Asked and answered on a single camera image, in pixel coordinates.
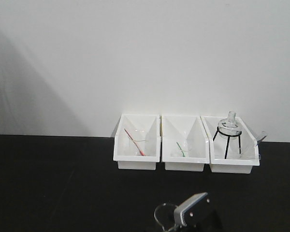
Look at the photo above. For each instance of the clear glass beaker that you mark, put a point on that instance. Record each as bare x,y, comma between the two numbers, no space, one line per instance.
164,217

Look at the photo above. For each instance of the white left storage bin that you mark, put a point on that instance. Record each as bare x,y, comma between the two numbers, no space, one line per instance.
145,129

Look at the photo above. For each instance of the white storage bin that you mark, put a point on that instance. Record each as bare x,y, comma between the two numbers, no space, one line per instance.
189,132
234,163
145,129

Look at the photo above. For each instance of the red stirring rod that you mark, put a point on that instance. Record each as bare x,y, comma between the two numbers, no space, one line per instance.
135,143

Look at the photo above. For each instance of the white middle storage bin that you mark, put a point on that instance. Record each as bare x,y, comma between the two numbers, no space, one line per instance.
189,132

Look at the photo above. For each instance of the green stirring rod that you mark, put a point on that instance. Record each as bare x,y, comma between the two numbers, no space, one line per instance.
180,148

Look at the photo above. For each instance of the black metal tripod stand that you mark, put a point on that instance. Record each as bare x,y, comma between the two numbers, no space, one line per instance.
227,145

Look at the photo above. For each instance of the round bottom glass flask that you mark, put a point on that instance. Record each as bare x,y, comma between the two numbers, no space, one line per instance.
229,126

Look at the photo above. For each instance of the white right storage bin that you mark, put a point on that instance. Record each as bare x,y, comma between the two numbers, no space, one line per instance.
234,163

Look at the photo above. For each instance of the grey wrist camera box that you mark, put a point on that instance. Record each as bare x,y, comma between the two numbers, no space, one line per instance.
193,210

